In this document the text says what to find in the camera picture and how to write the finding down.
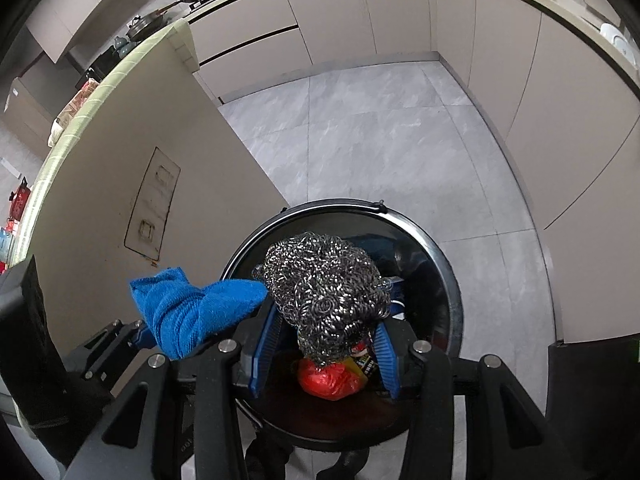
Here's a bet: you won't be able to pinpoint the blue cloth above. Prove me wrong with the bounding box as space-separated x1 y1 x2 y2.
129 268 268 360

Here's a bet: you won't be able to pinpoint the red plastic bag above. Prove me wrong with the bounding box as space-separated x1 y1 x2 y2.
297 358 368 401

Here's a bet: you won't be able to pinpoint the yellow spray can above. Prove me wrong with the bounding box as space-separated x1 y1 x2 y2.
350 339 378 378

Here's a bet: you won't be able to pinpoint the snack wrapper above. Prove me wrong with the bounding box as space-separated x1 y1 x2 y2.
47 78 99 148

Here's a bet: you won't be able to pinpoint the black trash bucket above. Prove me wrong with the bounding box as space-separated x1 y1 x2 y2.
224 198 463 452

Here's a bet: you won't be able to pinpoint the white blue tub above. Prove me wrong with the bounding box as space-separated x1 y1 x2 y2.
0 219 14 264

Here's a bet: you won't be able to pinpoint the refrigerator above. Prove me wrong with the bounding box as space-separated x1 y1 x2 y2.
1 53 80 160

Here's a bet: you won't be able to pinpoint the black microwave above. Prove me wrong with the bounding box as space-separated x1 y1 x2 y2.
75 46 120 90

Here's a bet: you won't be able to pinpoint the teal ceramic jar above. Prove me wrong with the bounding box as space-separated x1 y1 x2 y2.
114 36 137 60

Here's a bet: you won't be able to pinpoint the covered black wok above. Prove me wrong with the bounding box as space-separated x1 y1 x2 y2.
127 11 165 42

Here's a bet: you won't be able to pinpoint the white plate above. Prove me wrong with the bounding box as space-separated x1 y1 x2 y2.
600 23 638 68

